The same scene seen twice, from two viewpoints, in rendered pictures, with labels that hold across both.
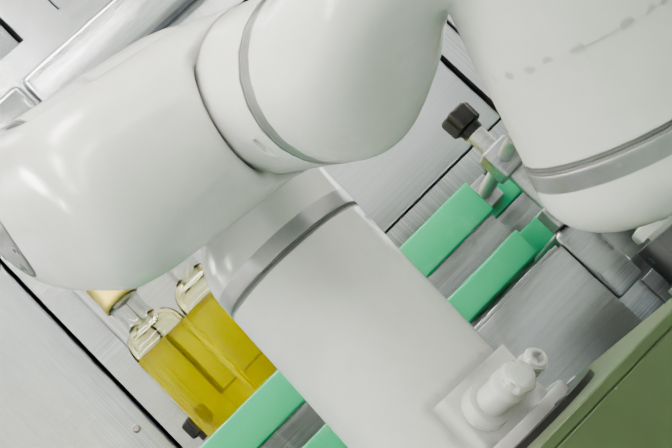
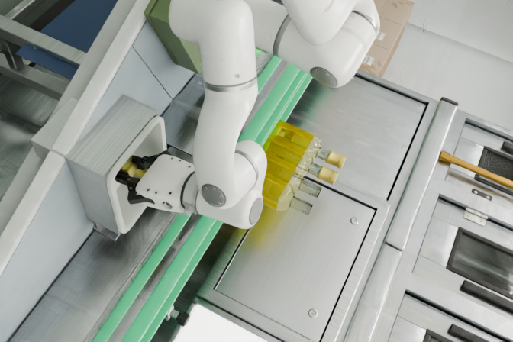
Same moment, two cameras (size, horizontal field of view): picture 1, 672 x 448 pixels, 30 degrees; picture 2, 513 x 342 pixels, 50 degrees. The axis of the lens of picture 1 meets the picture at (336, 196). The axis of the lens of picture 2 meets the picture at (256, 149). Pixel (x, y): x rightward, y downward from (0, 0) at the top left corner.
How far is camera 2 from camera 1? 0.96 m
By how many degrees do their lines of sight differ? 50
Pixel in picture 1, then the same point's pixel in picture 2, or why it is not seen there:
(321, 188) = (286, 33)
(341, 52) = not seen: outside the picture
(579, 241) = (188, 158)
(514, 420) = not seen: outside the picture
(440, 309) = not seen: hidden behind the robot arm
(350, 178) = (266, 248)
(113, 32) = (379, 279)
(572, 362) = (182, 124)
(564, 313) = (188, 137)
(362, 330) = (262, 1)
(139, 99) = not seen: outside the picture
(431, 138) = (240, 272)
